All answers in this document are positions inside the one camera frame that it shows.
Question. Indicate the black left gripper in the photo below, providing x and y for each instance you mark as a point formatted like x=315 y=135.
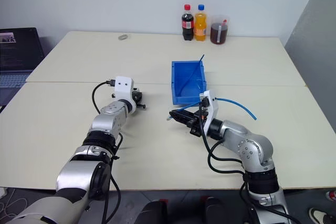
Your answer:
x=138 y=96

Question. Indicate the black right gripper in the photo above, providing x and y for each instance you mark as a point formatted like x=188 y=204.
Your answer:
x=196 y=124

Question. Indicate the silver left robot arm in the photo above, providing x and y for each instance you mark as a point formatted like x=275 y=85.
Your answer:
x=105 y=119

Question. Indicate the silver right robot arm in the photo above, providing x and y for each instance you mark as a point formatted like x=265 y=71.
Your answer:
x=249 y=142

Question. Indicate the blue plastic bin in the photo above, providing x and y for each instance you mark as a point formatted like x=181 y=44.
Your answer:
x=181 y=77

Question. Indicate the small clear tape roll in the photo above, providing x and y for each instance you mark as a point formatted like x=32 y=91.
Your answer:
x=123 y=37

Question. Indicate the cola bottle red cap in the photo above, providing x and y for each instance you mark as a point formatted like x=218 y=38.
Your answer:
x=187 y=24

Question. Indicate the clear container dark liquid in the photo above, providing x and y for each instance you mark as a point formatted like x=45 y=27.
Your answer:
x=219 y=33

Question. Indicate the orange soda bottle blue cap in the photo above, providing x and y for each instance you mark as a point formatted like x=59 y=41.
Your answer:
x=200 y=26

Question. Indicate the dark rounded shape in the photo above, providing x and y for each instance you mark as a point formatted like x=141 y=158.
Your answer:
x=214 y=211
x=155 y=212

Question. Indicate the open dark laptop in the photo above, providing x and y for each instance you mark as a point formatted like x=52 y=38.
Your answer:
x=18 y=51

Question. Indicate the red and white shoe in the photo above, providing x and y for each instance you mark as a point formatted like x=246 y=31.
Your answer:
x=331 y=195

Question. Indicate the white and black shoe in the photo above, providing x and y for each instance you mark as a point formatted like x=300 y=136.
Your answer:
x=321 y=216

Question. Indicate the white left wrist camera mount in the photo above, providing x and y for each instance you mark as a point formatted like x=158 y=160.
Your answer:
x=123 y=87

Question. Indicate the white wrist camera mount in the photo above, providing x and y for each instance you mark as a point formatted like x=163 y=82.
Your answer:
x=123 y=87
x=211 y=108

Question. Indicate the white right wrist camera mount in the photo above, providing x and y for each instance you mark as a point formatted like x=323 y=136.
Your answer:
x=211 y=108

